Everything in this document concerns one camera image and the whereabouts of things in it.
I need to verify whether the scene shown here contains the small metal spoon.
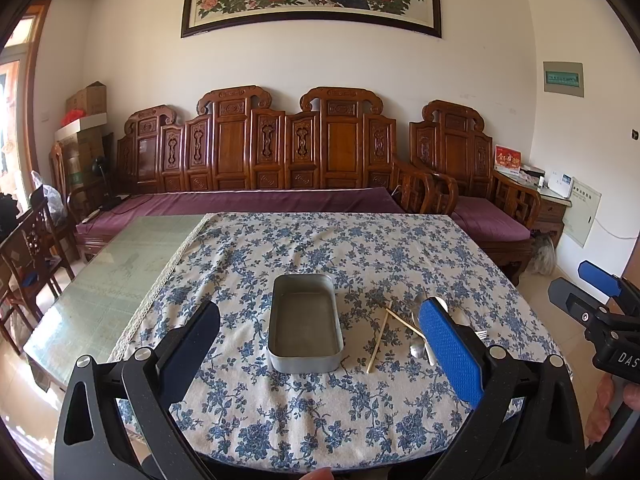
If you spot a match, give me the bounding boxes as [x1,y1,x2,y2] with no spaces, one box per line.
[410,310,434,365]

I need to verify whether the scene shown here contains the white plastic spoon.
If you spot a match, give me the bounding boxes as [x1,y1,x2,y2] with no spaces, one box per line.
[435,297,471,326]

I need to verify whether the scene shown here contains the wooden chopstick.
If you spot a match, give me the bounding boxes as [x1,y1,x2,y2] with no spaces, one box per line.
[385,308,426,340]
[366,300,393,374]

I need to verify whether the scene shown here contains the metal rectangular tray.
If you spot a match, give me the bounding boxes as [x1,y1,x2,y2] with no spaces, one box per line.
[268,274,344,375]

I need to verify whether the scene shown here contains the large metal spoon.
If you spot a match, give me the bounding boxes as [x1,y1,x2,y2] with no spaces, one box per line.
[411,292,437,366]

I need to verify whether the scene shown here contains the person's right hand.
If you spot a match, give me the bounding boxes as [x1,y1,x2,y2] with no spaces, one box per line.
[585,374,640,443]

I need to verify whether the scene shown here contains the person's left hand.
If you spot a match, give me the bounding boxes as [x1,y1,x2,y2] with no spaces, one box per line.
[299,467,334,480]

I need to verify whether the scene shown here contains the wooden side table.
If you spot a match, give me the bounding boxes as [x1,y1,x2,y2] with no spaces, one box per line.
[532,186,572,247]

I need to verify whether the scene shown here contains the blue floral tablecloth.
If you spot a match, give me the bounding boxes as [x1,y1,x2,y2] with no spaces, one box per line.
[111,212,558,472]

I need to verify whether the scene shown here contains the carved wooden armchair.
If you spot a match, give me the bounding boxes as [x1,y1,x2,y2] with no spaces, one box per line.
[409,100,541,285]

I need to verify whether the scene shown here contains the black desk lamp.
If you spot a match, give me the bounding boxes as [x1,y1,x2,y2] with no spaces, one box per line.
[91,156,122,211]

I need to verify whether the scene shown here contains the dark wooden dining chair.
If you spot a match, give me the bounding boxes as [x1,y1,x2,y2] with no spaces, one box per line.
[0,196,76,356]

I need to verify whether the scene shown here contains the white plastic bag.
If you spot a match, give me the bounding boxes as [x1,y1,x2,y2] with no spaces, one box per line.
[29,170,67,226]

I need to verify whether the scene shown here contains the long carved wooden sofa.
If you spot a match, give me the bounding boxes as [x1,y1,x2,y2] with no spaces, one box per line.
[67,86,435,256]

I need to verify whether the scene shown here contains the stacked cardboard boxes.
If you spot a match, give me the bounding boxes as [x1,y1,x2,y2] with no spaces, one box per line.
[50,81,107,196]

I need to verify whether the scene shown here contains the white wall cabinet door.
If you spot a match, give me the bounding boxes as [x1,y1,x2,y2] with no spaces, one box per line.
[563,179,602,248]

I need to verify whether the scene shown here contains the wall electrical panel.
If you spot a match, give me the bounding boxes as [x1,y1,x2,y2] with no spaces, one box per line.
[542,61,585,98]

